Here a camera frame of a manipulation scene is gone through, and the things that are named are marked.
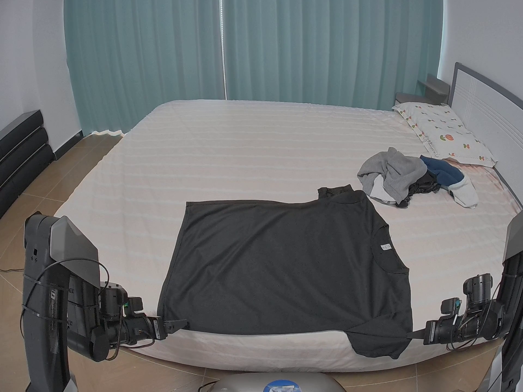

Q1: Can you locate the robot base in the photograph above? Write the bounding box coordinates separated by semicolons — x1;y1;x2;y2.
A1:
196;372;342;392

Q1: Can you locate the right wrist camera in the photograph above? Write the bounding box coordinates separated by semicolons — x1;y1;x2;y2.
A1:
440;298;463;317

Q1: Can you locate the black chest of drawers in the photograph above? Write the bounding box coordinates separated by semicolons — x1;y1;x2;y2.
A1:
0;110;54;219

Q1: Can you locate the grey bedside table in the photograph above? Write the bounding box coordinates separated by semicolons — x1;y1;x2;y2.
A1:
394;73;451;106

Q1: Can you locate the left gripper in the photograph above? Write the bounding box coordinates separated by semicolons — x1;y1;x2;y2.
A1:
122;315;189;344

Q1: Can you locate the white printed pillow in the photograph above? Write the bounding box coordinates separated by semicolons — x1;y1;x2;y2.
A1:
392;102;498;167

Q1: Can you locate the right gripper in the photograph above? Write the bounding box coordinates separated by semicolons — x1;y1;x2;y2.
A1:
424;319;461;346

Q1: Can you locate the bed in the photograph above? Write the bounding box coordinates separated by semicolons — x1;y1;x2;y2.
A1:
53;62;523;376

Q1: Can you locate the blue-green curtain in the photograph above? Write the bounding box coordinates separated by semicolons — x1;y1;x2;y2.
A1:
63;0;225;136
222;0;445;111

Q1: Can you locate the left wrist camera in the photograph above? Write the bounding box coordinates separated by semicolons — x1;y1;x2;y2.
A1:
123;296;144;316

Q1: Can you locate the pile of clothes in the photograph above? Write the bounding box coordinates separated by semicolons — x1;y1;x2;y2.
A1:
357;147;479;210

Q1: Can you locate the black T-shirt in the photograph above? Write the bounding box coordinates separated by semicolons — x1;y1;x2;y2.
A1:
157;184;414;360

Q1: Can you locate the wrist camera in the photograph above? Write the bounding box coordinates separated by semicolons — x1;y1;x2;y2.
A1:
440;298;463;317
123;296;144;316

